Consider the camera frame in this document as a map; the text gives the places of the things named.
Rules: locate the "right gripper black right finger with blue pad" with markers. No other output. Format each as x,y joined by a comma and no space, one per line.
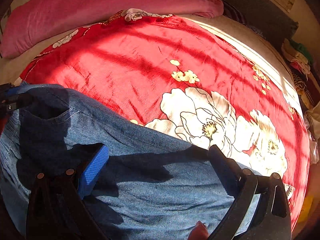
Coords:
271,219

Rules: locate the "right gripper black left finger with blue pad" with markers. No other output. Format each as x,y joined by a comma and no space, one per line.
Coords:
56,210

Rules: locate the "blue denim pants lace trim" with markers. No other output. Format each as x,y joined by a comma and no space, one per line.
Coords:
153,186

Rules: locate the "right hand fingertip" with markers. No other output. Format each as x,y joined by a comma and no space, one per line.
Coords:
200,231

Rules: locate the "pink folded blanket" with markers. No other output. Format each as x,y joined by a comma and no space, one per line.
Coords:
38,20

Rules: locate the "pile of clothes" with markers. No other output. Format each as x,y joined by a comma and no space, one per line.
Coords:
306,81

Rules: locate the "red floral quilt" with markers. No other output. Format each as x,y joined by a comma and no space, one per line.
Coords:
169,74

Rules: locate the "dark grey headboard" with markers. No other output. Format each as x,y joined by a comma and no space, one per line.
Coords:
265,17

